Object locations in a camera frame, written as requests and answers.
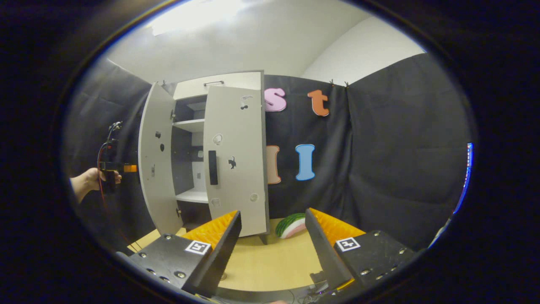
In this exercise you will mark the watermelon slice toy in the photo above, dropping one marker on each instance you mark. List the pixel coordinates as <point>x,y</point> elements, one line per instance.
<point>291,226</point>

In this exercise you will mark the computer monitor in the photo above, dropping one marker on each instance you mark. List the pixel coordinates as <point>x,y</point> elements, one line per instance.
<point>467,181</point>

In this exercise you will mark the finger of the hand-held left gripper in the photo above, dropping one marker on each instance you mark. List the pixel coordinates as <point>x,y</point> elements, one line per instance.
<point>130,168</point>

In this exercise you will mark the white cabinet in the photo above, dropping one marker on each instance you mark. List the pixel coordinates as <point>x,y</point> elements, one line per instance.
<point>187,160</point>

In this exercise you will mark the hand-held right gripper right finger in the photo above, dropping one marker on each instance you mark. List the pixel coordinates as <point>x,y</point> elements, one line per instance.
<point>327,257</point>

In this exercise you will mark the white cabinet door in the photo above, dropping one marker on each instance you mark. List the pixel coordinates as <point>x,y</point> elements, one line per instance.
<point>240,190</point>
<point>158,181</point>

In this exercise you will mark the black backdrop cloth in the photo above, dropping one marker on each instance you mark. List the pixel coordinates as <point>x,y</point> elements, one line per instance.
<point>400,160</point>

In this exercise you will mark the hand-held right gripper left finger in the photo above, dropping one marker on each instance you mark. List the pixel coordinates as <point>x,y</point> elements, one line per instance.
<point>219,257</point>

